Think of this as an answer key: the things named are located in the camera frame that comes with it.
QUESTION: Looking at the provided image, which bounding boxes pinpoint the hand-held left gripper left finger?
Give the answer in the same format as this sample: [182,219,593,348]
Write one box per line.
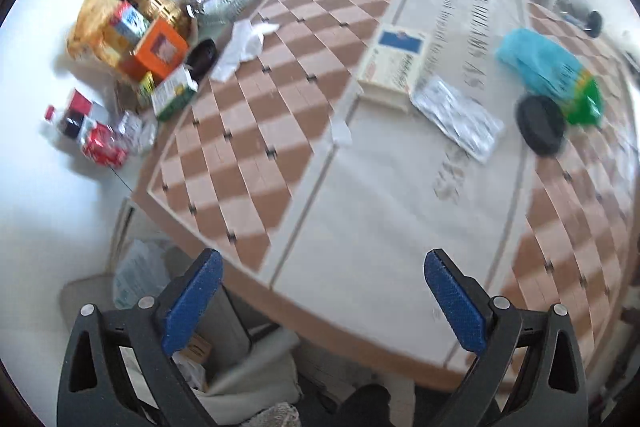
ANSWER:
[56,248,224,427]

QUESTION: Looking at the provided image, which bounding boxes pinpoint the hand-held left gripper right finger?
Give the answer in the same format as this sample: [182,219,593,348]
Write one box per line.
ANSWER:
[423,248,590,427]

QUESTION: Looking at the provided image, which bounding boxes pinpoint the white plastic bag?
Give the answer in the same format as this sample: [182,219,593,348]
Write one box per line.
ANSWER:
[113,239,172,309]

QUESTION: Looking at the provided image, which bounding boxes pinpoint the grey seat cushion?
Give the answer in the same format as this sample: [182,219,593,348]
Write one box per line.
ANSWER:
[59,276,302,410]

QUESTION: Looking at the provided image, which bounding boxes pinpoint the brown checkered tablecloth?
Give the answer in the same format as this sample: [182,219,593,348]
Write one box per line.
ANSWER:
[132,0,632,394]

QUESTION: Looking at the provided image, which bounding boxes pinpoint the person's dark fleece clothing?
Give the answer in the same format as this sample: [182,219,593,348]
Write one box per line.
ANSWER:
[239,384,392,427]

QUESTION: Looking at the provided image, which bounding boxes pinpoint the silver sachet pile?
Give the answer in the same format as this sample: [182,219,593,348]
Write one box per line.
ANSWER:
[117,111,159,156]

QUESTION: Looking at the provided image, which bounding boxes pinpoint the red soda can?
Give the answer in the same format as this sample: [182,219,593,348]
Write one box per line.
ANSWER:
[81,121,129,168]

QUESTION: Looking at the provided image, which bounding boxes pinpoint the silver blister pack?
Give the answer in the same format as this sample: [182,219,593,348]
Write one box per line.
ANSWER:
[409,75,506,164]

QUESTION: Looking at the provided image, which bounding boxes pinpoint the black round lid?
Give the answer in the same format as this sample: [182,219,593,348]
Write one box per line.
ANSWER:
[187,39,219,81]
[516,94,569,157]

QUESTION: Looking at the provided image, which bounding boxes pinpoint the small white paper scrap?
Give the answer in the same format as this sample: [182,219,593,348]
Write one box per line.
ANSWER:
[329,119,354,148]

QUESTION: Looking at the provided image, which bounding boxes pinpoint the green white tea box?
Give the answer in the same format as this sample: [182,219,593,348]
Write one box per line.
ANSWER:
[151,65,199,122]

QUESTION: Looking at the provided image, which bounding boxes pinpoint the small yellow green box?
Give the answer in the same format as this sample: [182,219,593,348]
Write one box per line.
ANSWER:
[137,71,156,108]

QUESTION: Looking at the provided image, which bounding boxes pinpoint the green plastic cup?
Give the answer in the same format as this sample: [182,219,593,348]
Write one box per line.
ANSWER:
[559,76,605,127]

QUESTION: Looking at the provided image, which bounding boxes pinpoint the white medicine box blue label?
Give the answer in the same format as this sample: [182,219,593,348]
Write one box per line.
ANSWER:
[357,28,432,112]

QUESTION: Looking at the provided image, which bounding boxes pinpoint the orange box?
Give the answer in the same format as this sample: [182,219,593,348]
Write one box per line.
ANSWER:
[117,17,189,86]

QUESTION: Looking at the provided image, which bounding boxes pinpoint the teal plastic bag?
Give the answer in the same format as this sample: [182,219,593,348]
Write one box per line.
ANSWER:
[494,28,587,100]

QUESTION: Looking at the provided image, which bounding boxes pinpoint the crumpled white tissue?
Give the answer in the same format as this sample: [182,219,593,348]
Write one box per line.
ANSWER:
[209,19,280,83]

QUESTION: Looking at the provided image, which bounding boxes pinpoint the small blue red carton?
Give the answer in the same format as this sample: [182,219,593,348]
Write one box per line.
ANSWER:
[112,1,151,40]

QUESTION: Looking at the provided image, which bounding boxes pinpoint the yellow snack bag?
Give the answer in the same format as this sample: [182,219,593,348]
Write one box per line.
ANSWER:
[67,0,132,68]

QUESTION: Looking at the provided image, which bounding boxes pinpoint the gold glass bottle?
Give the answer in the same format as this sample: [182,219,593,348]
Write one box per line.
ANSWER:
[122,0,194,38]

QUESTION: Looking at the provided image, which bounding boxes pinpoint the clear plastic container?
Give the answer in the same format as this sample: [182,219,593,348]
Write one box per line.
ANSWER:
[199,0,256,26]

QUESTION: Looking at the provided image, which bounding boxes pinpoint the floor barbell black plates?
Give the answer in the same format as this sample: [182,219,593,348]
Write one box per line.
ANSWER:
[559,0,607,40]

